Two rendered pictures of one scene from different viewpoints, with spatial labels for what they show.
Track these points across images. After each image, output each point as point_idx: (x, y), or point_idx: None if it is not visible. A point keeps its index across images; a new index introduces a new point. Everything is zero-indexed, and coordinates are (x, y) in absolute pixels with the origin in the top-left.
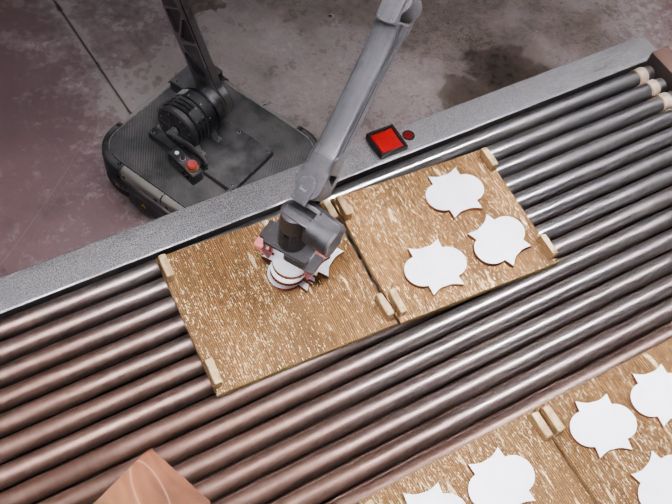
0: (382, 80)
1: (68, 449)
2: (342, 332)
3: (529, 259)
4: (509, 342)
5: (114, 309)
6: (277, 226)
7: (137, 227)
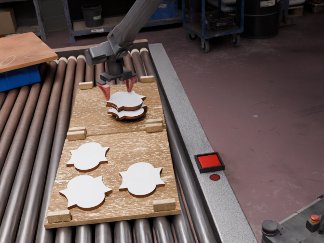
0: (142, 9)
1: (87, 67)
2: (77, 120)
3: (59, 207)
4: (15, 184)
5: (139, 75)
6: (127, 70)
7: (179, 81)
